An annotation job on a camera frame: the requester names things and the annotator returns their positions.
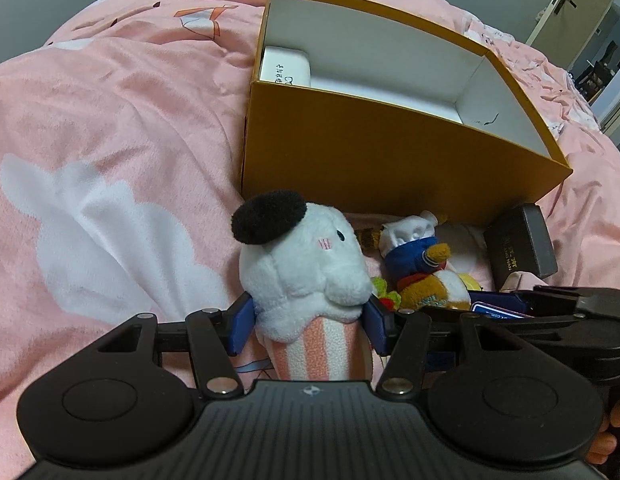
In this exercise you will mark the pink bedsheet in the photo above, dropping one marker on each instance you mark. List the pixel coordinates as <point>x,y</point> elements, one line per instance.
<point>120,143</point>

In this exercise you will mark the white glasses case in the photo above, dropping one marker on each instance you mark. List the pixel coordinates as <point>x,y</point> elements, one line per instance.
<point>285,66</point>

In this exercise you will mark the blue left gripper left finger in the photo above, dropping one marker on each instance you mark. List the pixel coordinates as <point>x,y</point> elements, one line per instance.
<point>240,318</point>

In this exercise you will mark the blue price tag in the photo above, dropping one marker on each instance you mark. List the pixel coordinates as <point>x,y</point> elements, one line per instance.
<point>496,312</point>

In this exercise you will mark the black small box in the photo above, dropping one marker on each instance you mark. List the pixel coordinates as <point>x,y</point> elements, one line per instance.
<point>518,241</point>

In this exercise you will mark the wooden door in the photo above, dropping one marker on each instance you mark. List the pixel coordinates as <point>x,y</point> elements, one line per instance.
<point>565,27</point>

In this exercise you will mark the duck plush toy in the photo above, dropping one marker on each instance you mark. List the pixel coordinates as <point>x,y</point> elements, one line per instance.
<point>416,263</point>

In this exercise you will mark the white popcorn plush toy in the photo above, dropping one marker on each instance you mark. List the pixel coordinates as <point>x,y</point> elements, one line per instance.
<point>304,269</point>

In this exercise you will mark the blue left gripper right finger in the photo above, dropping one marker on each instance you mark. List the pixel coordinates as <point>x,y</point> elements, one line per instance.
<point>379,326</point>

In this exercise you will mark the yellow card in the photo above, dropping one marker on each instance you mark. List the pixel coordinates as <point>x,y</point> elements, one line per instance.
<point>470,283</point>

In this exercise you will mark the orange cardboard box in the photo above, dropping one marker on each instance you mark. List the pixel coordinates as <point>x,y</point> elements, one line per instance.
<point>402,115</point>

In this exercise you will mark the person's right hand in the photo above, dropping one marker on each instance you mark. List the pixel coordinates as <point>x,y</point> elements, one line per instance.
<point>605,442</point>

